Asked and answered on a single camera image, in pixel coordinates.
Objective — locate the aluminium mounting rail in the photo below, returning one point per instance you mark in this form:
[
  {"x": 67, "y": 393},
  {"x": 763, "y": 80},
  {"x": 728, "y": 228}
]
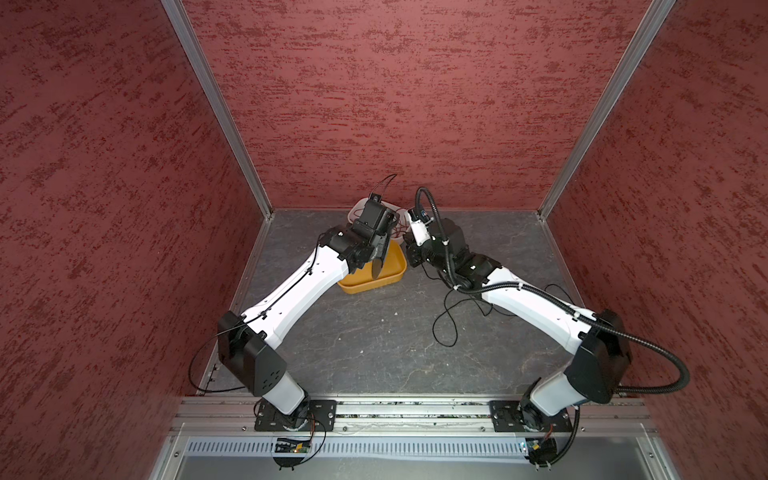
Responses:
[{"x": 402, "y": 415}]

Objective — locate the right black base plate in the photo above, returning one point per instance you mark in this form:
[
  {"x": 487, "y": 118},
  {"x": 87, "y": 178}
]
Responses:
[{"x": 515, "y": 416}]

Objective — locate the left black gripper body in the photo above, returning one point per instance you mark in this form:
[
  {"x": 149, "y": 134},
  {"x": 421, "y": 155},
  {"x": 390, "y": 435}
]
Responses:
[{"x": 377, "y": 247}]

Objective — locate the left aluminium corner post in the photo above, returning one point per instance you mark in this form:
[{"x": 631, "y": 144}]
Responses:
[{"x": 194, "y": 52}]

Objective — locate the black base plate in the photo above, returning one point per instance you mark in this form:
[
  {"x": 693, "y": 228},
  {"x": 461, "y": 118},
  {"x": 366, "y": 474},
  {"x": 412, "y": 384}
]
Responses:
[
  {"x": 312, "y": 415},
  {"x": 515, "y": 416}
]

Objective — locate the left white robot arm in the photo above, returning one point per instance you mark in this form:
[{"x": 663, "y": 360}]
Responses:
[{"x": 247, "y": 343}]

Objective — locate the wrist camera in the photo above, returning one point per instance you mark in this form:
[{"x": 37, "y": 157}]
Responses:
[
  {"x": 419, "y": 221},
  {"x": 376, "y": 219}
]

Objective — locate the aluminium corner post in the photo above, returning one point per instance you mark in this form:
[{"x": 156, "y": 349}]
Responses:
[
  {"x": 646, "y": 31},
  {"x": 194, "y": 52}
]

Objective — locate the dark grey cable spool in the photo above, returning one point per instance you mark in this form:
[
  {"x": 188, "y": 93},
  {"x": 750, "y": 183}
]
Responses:
[{"x": 380, "y": 246}]

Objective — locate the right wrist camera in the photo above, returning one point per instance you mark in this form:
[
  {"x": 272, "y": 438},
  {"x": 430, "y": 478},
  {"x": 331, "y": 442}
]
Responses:
[{"x": 419, "y": 221}]

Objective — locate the black corrugated conduit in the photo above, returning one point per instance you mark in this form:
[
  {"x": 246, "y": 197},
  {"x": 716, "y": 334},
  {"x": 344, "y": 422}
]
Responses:
[{"x": 425, "y": 200}]

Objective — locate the right aluminium corner post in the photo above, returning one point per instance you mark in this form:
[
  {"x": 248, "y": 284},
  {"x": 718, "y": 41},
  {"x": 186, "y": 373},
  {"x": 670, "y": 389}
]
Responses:
[{"x": 646, "y": 31}]

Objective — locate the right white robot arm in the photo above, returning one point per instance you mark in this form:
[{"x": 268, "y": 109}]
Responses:
[{"x": 598, "y": 345}]

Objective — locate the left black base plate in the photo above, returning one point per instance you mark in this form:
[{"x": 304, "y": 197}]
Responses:
[{"x": 312, "y": 415}]

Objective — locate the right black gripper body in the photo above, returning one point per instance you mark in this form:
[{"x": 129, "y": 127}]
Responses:
[{"x": 429, "y": 252}]

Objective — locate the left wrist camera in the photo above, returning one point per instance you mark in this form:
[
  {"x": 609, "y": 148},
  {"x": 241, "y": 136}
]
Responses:
[{"x": 376, "y": 219}]

